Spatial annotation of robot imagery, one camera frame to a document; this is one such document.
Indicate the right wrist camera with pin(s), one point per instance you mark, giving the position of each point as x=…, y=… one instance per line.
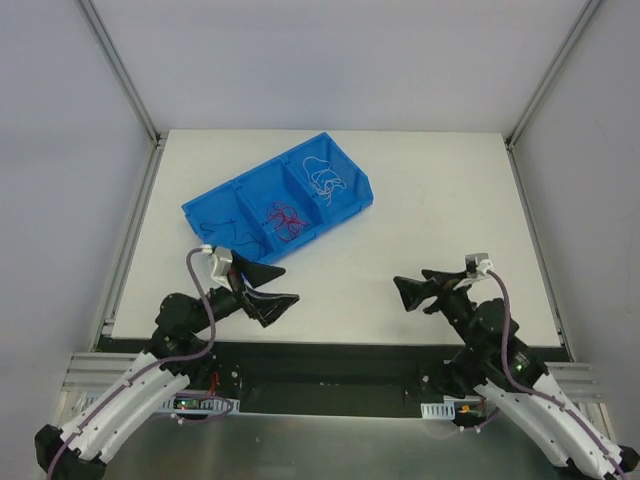
x=477, y=267

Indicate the aluminium frame post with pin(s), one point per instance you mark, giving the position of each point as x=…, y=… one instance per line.
x=99, y=31
x=570, y=41

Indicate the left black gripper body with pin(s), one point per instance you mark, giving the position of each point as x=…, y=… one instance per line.
x=240, y=291

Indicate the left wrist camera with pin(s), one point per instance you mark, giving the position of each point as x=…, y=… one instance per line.
x=220, y=262

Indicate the silver metal sheet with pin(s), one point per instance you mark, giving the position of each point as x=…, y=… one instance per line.
x=252, y=446

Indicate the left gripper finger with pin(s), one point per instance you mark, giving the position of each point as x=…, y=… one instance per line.
x=254, y=273
x=267, y=308

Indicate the right aluminium frame post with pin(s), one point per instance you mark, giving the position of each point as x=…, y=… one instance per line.
x=570, y=41

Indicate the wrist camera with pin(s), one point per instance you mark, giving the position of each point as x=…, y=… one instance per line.
x=477, y=267
x=220, y=262

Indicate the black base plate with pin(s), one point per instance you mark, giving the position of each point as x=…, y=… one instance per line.
x=345, y=380

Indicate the right white cable duct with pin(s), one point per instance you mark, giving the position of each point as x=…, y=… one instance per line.
x=445, y=411

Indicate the left white cable duct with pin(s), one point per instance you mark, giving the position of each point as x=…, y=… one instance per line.
x=200, y=405

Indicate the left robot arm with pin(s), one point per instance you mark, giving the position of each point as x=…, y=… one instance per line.
x=174, y=358

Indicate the left aluminium frame post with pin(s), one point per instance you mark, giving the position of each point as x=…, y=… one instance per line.
x=99, y=31

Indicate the blue plastic divided bin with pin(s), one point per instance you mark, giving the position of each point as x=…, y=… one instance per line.
x=277, y=207

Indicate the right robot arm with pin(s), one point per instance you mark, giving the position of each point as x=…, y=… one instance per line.
x=496, y=365

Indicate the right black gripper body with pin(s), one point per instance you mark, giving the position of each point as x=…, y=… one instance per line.
x=445, y=292

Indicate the white cable duct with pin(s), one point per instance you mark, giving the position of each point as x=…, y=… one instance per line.
x=200, y=405
x=445, y=411

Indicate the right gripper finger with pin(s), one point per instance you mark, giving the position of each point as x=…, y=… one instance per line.
x=413, y=292
x=442, y=279

